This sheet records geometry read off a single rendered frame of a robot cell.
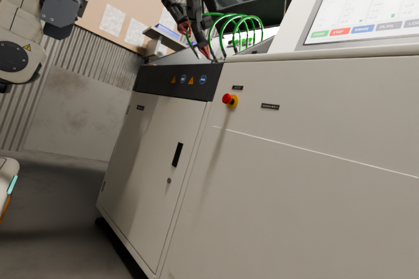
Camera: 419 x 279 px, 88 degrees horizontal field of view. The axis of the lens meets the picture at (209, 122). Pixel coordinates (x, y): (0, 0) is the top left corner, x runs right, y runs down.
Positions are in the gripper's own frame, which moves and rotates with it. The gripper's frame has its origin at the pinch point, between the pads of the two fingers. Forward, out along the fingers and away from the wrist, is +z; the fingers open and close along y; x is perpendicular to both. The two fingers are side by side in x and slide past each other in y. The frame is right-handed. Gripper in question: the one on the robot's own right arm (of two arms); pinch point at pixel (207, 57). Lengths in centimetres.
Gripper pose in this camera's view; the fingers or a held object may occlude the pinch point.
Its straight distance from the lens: 130.4
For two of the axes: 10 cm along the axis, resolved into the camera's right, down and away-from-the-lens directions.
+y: 7.8, -4.8, 4.0
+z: 3.7, 8.7, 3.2
